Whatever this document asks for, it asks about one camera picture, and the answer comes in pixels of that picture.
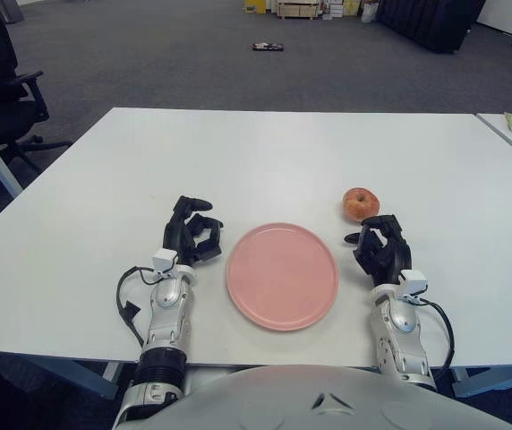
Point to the white grey robot torso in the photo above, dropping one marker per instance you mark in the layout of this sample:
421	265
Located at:
327	403

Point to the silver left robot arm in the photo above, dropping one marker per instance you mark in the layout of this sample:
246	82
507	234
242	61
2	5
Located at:
166	313

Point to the black fabric partition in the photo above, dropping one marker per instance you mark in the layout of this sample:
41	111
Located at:
426	22

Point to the red yellow apple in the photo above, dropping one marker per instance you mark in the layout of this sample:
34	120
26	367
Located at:
360	203

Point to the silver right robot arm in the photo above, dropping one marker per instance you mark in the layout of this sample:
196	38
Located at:
399	331

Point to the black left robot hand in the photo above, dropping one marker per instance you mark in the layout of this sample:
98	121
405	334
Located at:
176	235

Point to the blue grey table frame beam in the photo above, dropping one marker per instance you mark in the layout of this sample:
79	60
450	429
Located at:
493	378
81	374

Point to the white plastic bag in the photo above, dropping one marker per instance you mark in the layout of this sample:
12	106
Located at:
369	12

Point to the flat black tray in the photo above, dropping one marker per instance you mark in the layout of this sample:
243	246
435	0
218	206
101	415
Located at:
267	46

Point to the pink round plate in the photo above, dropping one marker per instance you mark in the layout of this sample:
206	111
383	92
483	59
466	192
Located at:
283	277

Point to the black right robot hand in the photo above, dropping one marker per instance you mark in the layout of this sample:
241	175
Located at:
390	255

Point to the yellow box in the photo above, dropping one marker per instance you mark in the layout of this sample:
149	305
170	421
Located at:
254	5

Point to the wooden crate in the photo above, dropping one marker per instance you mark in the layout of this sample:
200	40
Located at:
298	9

